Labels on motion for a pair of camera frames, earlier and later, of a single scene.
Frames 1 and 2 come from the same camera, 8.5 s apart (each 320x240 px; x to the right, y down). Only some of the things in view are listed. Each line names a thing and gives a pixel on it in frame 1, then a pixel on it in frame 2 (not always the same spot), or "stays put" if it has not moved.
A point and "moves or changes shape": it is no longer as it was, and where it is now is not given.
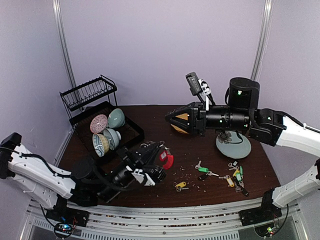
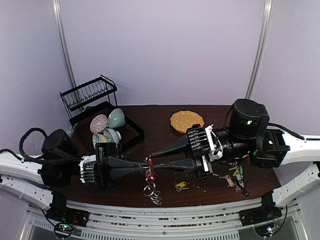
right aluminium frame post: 262,41 stays put
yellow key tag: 181,184 stays put
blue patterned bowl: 101,143 stays put
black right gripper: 199,119 → 196,152
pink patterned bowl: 98,123 stays put
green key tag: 239,175 stays put
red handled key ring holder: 170,163 moves or changes shape
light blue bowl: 114,137 stays put
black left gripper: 145,161 → 105,154
